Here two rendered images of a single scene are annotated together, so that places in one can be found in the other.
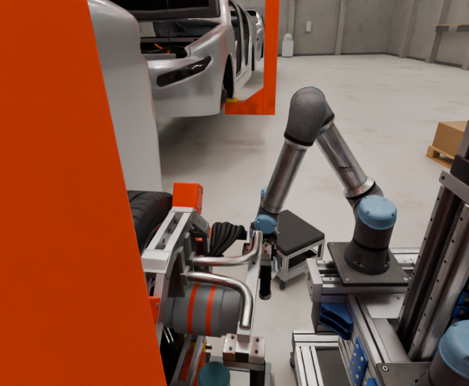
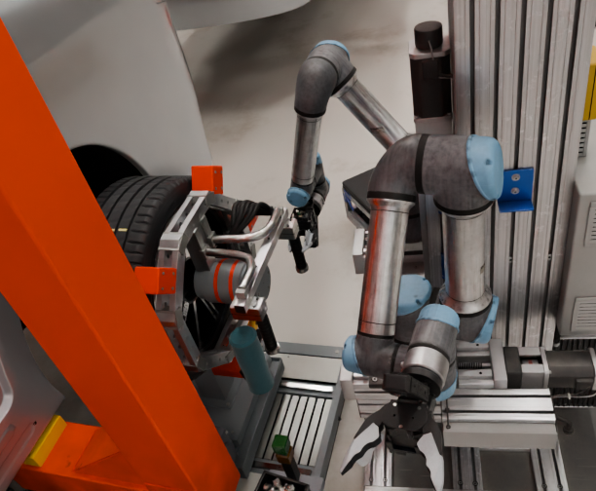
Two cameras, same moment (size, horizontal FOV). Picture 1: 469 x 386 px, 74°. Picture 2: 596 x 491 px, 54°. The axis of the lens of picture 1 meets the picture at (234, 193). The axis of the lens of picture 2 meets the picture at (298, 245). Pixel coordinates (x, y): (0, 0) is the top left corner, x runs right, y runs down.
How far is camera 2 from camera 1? 0.94 m
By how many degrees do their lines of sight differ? 18
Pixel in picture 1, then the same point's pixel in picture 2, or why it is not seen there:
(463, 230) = (422, 201)
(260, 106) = not seen: outside the picture
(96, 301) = (101, 254)
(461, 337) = not seen: hidden behind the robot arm
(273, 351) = not seen: hidden behind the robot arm
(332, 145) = (356, 106)
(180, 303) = (206, 276)
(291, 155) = (303, 128)
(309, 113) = (310, 86)
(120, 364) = (115, 276)
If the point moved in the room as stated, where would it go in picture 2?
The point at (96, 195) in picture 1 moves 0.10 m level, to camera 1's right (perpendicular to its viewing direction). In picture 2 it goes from (96, 226) to (148, 221)
